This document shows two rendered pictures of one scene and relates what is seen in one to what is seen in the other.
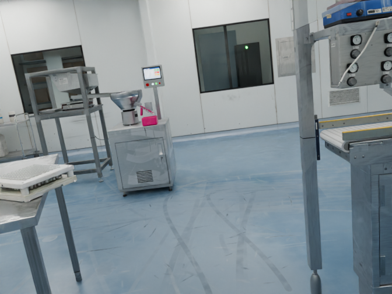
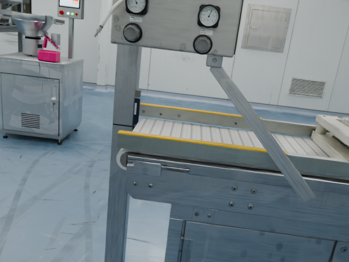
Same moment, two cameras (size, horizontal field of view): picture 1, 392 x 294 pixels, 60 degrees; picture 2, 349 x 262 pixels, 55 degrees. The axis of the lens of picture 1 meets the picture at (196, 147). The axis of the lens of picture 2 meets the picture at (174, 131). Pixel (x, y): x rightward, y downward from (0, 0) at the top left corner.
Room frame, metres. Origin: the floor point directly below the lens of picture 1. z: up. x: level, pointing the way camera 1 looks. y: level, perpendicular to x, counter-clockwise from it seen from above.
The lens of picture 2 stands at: (0.65, -0.69, 1.16)
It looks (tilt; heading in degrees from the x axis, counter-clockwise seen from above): 17 degrees down; 359
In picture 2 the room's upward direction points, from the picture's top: 7 degrees clockwise
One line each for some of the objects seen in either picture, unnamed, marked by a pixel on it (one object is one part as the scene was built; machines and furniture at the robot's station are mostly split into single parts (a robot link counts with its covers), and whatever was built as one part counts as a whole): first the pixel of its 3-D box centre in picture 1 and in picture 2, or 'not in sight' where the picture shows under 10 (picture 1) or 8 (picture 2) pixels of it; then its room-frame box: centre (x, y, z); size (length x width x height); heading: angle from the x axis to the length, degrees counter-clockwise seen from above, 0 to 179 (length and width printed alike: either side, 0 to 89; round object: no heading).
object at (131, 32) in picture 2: (352, 80); (132, 29); (1.25, -0.60, 1.15); 0.03 x 0.02 x 0.04; 88
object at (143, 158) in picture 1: (144, 156); (42, 96); (3.85, 0.60, 0.38); 0.63 x 0.57 x 0.76; 88
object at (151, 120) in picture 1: (150, 121); (49, 55); (3.64, 0.46, 0.80); 0.16 x 0.12 x 0.09; 88
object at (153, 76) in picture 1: (155, 93); (70, 25); (3.98, 0.38, 1.07); 0.23 x 0.10 x 0.62; 88
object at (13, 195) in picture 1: (33, 185); not in sight; (1.36, 0.69, 0.88); 0.24 x 0.24 x 0.02; 60
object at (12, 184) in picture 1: (30, 175); not in sight; (1.36, 0.69, 0.93); 0.25 x 0.24 x 0.02; 150
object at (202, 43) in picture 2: (387, 77); (203, 42); (1.24, -0.72, 1.15); 0.03 x 0.03 x 0.04; 88
